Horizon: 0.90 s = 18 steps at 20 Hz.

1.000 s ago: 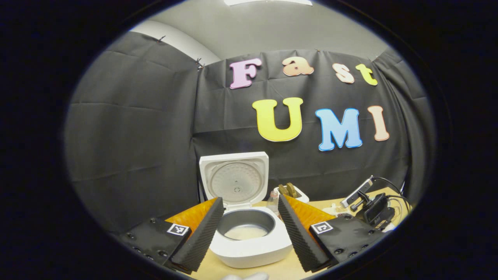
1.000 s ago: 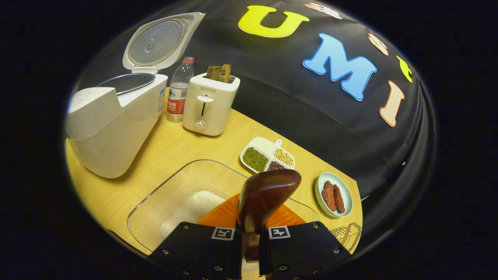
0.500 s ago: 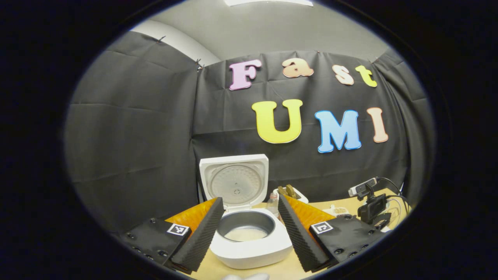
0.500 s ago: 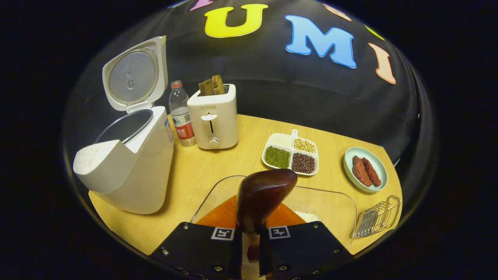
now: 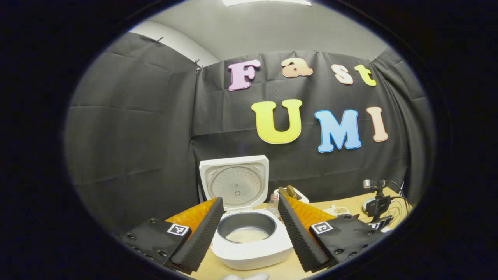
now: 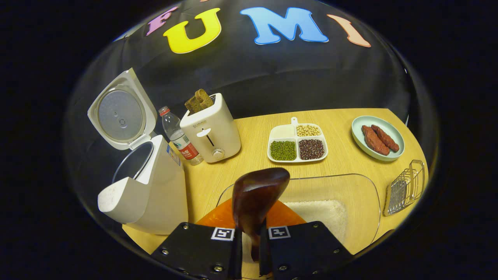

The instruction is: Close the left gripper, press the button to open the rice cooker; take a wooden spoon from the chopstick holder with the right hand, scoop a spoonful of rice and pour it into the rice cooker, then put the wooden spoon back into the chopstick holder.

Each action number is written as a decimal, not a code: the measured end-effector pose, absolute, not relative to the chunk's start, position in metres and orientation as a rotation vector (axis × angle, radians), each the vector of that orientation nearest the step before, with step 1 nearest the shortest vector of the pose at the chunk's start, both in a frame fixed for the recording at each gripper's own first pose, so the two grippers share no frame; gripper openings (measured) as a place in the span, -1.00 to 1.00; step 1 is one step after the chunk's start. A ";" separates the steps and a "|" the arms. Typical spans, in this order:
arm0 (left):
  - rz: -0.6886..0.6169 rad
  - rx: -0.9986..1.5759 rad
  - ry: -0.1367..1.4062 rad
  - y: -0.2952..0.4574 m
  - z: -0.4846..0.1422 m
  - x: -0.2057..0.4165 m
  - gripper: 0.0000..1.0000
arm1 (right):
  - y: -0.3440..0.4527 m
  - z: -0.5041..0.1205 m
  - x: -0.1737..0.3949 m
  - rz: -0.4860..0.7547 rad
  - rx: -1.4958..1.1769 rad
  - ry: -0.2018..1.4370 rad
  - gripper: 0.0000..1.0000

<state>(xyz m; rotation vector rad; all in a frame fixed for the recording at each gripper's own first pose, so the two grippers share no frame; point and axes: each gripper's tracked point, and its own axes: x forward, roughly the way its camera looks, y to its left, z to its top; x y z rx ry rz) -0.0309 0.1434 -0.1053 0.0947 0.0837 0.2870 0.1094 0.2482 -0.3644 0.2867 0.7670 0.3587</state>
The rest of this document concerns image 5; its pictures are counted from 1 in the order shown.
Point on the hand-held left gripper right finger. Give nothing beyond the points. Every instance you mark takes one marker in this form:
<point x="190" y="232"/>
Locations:
<point x="299" y="239"/>

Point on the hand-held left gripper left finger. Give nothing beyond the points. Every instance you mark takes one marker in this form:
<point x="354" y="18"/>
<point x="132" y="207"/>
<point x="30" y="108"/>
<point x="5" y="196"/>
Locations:
<point x="198" y="241"/>

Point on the white rice cooker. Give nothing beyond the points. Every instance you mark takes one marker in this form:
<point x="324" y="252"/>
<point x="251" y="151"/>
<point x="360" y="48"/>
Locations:
<point x="253" y="252"/>

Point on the white divided grain dish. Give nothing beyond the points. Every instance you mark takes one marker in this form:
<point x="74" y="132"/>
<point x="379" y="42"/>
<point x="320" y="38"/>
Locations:
<point x="340" y="210"/>

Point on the clear plastic bottle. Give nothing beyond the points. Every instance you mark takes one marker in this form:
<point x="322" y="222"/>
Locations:
<point x="274" y="206"/>

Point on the white toaster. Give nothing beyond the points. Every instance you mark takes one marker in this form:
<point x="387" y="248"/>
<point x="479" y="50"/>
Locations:
<point x="302" y="197"/>

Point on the brown toast slice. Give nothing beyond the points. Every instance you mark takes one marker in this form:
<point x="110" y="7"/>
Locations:
<point x="283" y="191"/>
<point x="292" y="191"/>

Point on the black backdrop cloth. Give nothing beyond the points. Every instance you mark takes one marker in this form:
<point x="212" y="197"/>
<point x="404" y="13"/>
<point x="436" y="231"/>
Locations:
<point x="136" y="136"/>

